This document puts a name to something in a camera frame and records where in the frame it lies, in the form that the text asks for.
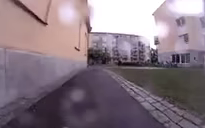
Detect dark green bushes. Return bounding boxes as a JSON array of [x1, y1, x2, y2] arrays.
[[87, 48, 113, 66]]

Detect grey apartment building with balconies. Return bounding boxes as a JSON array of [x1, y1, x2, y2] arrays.
[[88, 31, 152, 66]]

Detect dark asphalt path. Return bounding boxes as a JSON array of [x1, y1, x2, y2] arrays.
[[3, 66, 168, 128]]

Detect grey paving stone strip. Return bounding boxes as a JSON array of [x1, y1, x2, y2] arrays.
[[103, 68, 205, 128]]

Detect orange building with grey base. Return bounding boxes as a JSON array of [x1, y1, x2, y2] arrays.
[[0, 0, 93, 114]]

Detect green grass lawn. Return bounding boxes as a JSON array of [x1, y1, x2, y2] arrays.
[[108, 66, 205, 123]]

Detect white apartment building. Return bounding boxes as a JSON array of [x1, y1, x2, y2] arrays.
[[152, 0, 205, 68]]

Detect cobblestone strip beside wall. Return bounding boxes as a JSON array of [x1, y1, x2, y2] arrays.
[[0, 94, 41, 128]]

